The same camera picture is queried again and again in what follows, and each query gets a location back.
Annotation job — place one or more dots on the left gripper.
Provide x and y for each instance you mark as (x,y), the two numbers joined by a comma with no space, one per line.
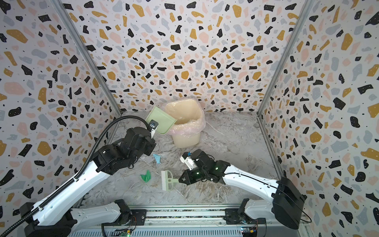
(153,144)

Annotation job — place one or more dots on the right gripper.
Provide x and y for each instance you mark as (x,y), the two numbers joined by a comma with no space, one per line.
(188,177)

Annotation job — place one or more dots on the light blue scrap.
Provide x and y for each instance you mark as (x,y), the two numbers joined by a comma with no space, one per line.
(157,158)

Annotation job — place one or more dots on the green dustpan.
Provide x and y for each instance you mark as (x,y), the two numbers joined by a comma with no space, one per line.
(165,120)

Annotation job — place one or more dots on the green scrap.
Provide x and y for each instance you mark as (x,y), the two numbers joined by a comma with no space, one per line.
(146,177)

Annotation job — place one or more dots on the green hand brush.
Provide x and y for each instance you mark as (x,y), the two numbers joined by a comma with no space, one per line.
(168,181)

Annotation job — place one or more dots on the cream trash bin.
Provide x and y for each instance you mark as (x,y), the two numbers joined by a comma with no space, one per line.
(185,142)

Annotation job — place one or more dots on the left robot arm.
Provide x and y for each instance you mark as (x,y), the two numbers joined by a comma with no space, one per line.
(56,216)

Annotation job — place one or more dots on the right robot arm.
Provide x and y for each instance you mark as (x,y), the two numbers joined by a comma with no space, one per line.
(283,199)

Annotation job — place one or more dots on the pink plastic bin liner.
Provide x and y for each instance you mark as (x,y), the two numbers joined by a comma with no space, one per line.
(189,115)

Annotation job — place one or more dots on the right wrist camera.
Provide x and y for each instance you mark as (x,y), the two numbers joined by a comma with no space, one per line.
(191,160)

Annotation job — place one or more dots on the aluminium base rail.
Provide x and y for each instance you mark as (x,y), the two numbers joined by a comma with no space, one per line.
(194,220)

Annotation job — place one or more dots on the right corner aluminium post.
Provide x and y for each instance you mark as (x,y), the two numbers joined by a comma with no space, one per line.
(286,53)

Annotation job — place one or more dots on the corner aluminium post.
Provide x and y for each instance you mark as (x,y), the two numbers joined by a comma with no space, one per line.
(59,8)
(286,53)

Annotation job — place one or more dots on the left corner aluminium post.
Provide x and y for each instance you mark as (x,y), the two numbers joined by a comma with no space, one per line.
(59,8)

